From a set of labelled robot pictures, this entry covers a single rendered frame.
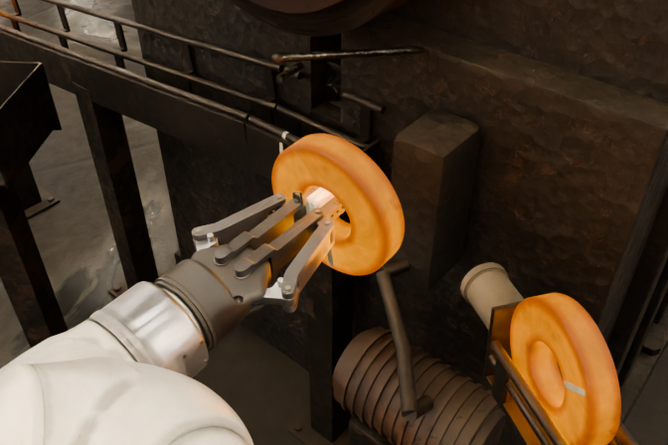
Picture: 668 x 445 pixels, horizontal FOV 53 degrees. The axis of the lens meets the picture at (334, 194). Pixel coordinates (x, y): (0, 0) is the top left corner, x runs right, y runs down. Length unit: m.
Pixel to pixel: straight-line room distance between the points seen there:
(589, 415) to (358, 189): 0.29
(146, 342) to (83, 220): 1.56
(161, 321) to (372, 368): 0.45
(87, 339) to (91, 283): 1.34
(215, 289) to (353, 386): 0.42
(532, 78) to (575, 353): 0.34
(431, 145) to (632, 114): 0.23
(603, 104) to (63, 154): 1.87
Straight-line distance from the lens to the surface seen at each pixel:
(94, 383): 0.37
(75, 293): 1.86
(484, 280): 0.82
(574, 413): 0.70
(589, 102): 0.83
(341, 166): 0.62
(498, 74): 0.86
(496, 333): 0.78
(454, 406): 0.90
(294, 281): 0.58
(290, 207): 0.65
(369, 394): 0.93
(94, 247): 1.97
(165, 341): 0.54
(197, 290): 0.56
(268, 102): 1.11
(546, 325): 0.70
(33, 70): 1.30
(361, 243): 0.67
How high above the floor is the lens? 1.26
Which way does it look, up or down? 38 degrees down
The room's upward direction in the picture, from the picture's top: straight up
